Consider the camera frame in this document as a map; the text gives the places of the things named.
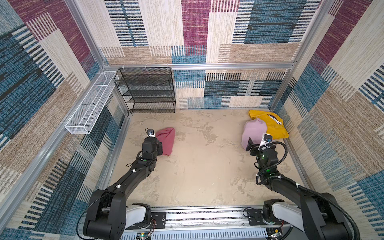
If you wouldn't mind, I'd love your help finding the yellow cloth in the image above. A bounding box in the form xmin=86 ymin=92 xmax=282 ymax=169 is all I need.
xmin=249 ymin=110 xmax=289 ymax=140

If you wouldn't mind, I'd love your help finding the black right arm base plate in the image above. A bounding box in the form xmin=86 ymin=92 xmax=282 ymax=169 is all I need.
xmin=243 ymin=207 xmax=289 ymax=226

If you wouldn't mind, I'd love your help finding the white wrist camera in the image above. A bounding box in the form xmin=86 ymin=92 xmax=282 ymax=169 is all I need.
xmin=259 ymin=133 xmax=273 ymax=151
xmin=146 ymin=128 xmax=156 ymax=138

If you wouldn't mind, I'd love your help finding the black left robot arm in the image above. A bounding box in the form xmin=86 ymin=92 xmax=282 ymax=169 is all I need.
xmin=83 ymin=137 xmax=163 ymax=240

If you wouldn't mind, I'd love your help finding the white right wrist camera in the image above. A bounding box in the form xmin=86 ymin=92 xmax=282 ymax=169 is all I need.
xmin=259 ymin=133 xmax=273 ymax=151

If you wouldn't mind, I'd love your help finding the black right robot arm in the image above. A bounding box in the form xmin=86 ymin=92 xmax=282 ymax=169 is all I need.
xmin=245 ymin=134 xmax=361 ymax=240

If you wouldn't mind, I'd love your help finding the white mesh wall basket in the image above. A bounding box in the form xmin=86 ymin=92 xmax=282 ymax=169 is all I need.
xmin=65 ymin=72 xmax=117 ymax=135

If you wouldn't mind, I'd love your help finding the black wire shelf rack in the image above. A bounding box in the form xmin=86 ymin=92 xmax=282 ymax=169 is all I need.
xmin=114 ymin=67 xmax=176 ymax=114

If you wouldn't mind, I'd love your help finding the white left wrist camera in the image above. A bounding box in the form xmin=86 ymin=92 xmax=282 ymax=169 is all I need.
xmin=146 ymin=128 xmax=156 ymax=138

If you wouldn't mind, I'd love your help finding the light pink cloth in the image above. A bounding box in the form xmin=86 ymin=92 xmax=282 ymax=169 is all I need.
xmin=241 ymin=119 xmax=267 ymax=149

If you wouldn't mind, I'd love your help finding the white slotted cable duct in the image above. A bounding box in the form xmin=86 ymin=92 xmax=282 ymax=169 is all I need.
xmin=121 ymin=228 xmax=268 ymax=240

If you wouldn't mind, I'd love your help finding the aluminium front rail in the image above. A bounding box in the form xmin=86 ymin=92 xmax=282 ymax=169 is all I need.
xmin=124 ymin=206 xmax=293 ymax=232

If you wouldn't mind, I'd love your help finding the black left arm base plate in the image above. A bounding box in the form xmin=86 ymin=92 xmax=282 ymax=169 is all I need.
xmin=127 ymin=212 xmax=167 ymax=230

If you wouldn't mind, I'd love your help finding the black corrugated cable hose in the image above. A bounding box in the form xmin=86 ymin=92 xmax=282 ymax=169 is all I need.
xmin=254 ymin=140 xmax=361 ymax=240

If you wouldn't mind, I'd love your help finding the magenta cloth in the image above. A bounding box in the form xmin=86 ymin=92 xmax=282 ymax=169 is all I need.
xmin=155 ymin=128 xmax=176 ymax=156

